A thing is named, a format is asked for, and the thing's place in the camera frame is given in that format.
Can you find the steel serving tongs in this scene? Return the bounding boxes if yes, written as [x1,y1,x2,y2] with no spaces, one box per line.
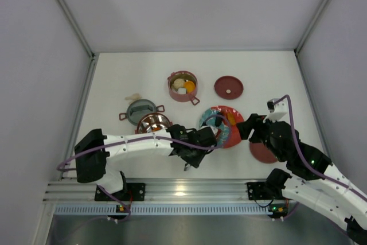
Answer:
[181,125,232,172]

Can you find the white sushi roll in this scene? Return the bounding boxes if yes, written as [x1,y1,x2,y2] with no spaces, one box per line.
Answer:
[177,87,187,95]

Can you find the orange half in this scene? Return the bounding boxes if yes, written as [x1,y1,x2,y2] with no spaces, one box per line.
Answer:
[183,80,196,94]

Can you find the steamed bun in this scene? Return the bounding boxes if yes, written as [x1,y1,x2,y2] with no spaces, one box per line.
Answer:
[173,78,185,90]

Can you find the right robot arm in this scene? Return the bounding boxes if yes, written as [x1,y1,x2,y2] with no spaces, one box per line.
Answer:
[237,114,366,244]

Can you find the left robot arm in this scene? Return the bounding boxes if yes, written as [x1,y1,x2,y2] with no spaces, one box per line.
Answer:
[75,124,217,194]

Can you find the grey lunch box lid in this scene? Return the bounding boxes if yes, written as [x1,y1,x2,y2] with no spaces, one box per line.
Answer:
[119,99,165,126]

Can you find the fried orange piece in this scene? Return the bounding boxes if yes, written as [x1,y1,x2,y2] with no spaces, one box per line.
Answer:
[227,112,236,126]

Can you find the red and teal plate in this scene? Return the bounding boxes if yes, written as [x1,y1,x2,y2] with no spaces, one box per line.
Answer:
[198,106,244,149]

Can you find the dark red lid near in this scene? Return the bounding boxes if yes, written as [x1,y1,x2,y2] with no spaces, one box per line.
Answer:
[249,142,278,164]

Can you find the dark red lid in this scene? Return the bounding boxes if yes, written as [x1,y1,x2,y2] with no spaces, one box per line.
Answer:
[214,76,244,100]
[249,142,278,164]

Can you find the dark red lid far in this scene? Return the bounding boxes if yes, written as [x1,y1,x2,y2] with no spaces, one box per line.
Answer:
[214,76,244,100]

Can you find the pink steel bowl near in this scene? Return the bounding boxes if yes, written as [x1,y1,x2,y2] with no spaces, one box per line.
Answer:
[135,112,172,134]

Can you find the pink steel bowl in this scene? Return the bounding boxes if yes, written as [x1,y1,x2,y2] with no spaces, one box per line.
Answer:
[135,112,172,134]
[167,71,200,106]

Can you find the pink steel bowl far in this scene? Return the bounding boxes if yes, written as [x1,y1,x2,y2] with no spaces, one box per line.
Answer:
[167,71,200,106]

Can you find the beige toy piece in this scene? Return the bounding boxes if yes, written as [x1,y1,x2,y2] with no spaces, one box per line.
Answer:
[124,93,142,102]

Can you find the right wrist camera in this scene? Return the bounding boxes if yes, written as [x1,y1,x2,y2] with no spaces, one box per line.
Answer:
[263,99,288,122]

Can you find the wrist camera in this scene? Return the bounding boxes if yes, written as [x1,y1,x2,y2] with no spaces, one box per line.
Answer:
[263,99,288,122]
[200,123,221,136]

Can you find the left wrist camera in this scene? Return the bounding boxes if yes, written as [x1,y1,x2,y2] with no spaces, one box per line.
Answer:
[200,123,221,136]

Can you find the aluminium rail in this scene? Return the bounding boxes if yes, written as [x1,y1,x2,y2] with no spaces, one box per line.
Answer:
[43,178,258,203]

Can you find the slotted cable duct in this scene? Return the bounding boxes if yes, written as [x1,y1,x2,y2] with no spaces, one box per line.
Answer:
[54,203,271,216]

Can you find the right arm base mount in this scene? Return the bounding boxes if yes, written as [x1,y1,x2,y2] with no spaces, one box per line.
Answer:
[246,169,291,201]

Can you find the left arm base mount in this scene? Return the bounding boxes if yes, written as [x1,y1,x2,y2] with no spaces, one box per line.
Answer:
[94,172,146,201]

